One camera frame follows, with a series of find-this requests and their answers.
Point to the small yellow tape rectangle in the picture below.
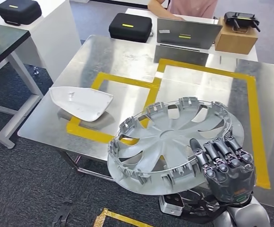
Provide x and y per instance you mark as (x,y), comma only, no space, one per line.
(84,131)

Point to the black table white legs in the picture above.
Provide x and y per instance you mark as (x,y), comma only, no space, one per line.
(0,44)

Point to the black left wrist bracket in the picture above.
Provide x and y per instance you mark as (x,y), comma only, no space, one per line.
(62,216)

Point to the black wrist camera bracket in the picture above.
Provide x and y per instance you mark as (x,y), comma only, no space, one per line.
(193,213)

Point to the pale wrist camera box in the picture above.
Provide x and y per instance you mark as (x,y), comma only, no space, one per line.
(170,210)

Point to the black zip case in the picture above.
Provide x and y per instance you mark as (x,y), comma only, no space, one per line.
(19,12)
(130,31)

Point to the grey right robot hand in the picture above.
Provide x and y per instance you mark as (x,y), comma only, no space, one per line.
(234,185)

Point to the grey laptop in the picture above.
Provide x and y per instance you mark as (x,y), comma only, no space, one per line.
(189,31)

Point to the black remote controller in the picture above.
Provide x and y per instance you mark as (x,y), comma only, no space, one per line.
(241,17)

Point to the grey plastic wheel cover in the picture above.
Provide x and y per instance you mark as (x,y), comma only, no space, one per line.
(167,137)

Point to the yellow floor tape square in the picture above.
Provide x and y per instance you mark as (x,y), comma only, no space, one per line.
(118,216)

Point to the white plastic car part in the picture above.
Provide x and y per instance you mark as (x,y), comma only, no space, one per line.
(80,103)

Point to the brown cardboard box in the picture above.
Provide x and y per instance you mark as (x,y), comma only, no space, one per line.
(234,42)

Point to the large yellow tape rectangle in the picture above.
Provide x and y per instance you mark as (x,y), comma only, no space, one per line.
(253,125)

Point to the person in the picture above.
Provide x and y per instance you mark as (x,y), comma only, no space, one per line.
(193,7)

